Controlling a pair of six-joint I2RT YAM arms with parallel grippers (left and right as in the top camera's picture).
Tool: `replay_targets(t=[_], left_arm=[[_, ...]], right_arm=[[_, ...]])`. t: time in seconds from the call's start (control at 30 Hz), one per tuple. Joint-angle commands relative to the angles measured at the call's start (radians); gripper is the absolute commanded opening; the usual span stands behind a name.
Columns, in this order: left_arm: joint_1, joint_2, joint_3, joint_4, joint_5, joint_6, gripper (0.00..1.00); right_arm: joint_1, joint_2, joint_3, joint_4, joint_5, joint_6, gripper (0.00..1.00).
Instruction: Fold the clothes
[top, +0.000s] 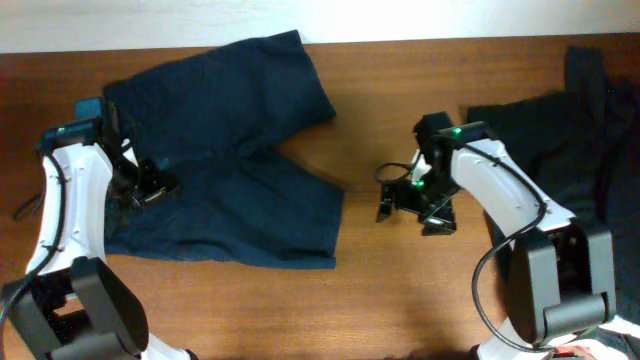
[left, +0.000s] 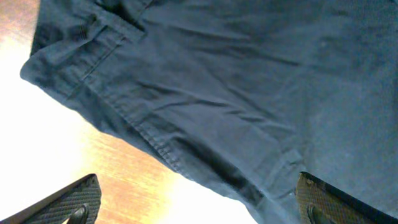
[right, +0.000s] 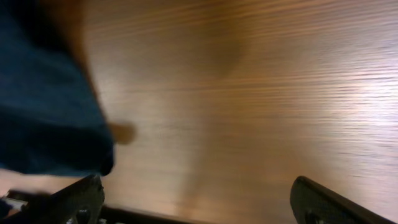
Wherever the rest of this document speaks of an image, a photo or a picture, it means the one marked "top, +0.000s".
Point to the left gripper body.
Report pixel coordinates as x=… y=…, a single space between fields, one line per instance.
x=144 y=184

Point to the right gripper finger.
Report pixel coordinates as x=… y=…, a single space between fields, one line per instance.
x=440 y=222
x=384 y=210

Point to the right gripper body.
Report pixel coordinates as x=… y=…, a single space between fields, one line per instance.
x=438 y=187

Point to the navy blue shorts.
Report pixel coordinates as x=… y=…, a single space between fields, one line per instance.
x=214 y=121

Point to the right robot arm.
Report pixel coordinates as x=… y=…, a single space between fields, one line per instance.
x=561 y=279

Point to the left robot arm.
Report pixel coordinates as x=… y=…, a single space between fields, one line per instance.
x=70 y=304

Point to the black garment pile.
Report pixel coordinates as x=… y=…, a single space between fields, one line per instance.
x=581 y=146

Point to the red white object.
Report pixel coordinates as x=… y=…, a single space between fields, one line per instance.
x=590 y=349

